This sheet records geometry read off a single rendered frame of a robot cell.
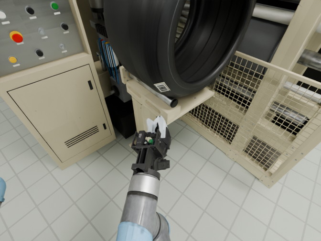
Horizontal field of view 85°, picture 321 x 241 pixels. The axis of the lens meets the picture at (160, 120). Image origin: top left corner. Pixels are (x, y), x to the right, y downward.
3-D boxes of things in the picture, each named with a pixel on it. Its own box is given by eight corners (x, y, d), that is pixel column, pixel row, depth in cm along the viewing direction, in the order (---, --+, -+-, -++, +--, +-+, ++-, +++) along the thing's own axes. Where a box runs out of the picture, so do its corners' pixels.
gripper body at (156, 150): (159, 126, 47) (152, 169, 40) (169, 142, 53) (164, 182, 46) (134, 129, 49) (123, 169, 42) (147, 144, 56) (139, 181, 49)
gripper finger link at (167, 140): (171, 126, 53) (167, 152, 48) (172, 128, 54) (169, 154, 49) (156, 127, 55) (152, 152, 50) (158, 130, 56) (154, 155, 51)
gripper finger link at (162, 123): (164, 105, 54) (159, 130, 48) (170, 117, 58) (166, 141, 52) (155, 106, 55) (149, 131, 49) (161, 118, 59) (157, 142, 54)
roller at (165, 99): (127, 76, 97) (129, 69, 95) (134, 76, 100) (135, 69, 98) (170, 108, 79) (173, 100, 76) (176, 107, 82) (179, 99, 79)
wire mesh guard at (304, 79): (177, 110, 164) (184, 32, 114) (178, 109, 165) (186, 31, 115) (271, 180, 117) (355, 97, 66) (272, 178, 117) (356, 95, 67)
